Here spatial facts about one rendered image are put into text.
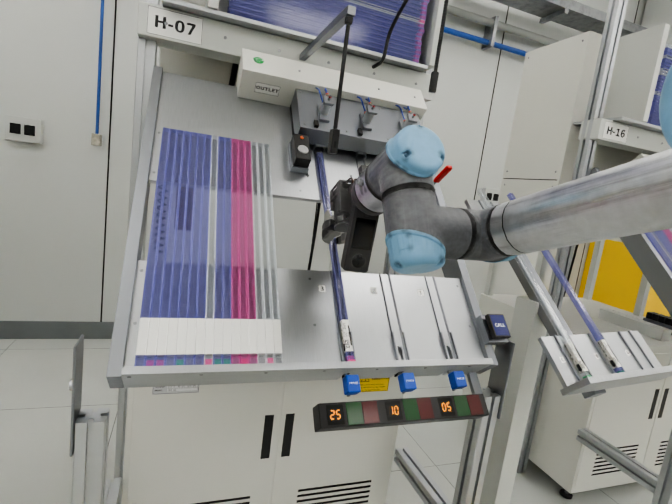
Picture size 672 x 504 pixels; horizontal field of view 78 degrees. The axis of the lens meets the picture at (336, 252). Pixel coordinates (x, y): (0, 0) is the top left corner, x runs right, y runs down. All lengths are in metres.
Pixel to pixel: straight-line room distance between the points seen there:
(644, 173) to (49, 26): 2.61
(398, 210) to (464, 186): 2.66
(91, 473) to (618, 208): 0.78
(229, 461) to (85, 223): 1.80
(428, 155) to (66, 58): 2.32
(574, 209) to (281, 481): 0.99
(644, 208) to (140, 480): 1.09
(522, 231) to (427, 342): 0.37
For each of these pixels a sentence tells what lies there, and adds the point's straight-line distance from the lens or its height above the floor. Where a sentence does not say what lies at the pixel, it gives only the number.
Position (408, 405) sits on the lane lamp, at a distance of 0.81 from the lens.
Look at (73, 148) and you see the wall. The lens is 2.65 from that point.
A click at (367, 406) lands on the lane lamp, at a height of 0.66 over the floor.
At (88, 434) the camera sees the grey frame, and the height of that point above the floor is 0.62.
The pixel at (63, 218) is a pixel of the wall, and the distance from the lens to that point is 2.68.
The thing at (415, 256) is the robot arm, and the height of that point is 0.95.
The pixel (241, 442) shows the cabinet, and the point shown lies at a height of 0.38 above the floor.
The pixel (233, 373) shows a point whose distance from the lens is 0.70.
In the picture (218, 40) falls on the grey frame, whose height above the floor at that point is 1.34.
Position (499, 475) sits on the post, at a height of 0.36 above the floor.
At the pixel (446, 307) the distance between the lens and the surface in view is 0.92.
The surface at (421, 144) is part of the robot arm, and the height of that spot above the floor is 1.10.
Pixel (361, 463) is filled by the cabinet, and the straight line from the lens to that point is 1.30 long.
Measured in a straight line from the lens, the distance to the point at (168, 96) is 1.07.
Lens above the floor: 1.03
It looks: 9 degrees down
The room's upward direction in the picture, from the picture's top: 7 degrees clockwise
